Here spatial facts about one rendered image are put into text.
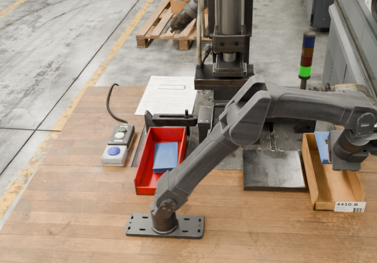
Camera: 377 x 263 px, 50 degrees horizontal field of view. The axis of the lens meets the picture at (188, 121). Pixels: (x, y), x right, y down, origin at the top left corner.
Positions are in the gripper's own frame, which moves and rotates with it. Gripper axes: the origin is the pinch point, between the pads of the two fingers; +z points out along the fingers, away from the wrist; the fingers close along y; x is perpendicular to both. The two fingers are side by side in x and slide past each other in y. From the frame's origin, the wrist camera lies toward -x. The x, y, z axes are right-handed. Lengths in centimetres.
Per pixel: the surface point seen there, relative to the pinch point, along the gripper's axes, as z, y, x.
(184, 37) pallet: 224, 198, 76
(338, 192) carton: 7.3, -6.5, -1.8
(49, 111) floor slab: 177, 93, 174
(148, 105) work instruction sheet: 31, 30, 59
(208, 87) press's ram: 0.8, 21.9, 34.6
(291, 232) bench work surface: 0.4, -19.1, 12.2
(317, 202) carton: 1.9, -10.9, 5.1
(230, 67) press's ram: -5.4, 25.2, 28.3
